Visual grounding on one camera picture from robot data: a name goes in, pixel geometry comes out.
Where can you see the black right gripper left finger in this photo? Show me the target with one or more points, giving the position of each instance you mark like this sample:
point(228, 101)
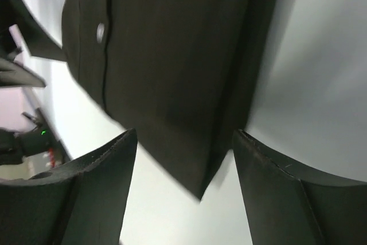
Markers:
point(80, 202)

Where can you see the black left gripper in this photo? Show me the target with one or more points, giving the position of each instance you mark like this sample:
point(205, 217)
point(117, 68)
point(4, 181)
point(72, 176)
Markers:
point(20, 44)

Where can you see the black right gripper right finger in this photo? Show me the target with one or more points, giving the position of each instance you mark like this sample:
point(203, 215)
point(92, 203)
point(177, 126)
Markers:
point(288, 202)

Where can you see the black long sleeve shirt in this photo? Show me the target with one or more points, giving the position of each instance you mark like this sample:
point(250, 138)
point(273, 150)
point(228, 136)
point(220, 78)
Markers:
point(181, 72)

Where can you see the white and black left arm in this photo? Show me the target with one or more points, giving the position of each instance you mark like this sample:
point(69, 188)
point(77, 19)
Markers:
point(15, 146)

